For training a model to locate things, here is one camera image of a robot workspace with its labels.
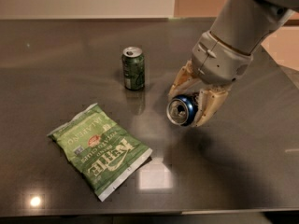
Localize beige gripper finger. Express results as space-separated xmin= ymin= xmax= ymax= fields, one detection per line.
xmin=192 ymin=84 xmax=232 ymax=127
xmin=168 ymin=60 xmax=200 ymax=99

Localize blue pepsi can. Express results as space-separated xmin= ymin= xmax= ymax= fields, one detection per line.
xmin=166 ymin=93 xmax=198 ymax=126

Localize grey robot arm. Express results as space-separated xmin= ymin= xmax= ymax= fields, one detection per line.
xmin=166 ymin=0 xmax=299 ymax=127

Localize green soda can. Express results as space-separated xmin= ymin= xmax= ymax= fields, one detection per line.
xmin=121 ymin=47 xmax=145 ymax=91

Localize green jalapeno chips bag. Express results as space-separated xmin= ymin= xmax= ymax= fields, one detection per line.
xmin=48 ymin=104 xmax=152 ymax=201

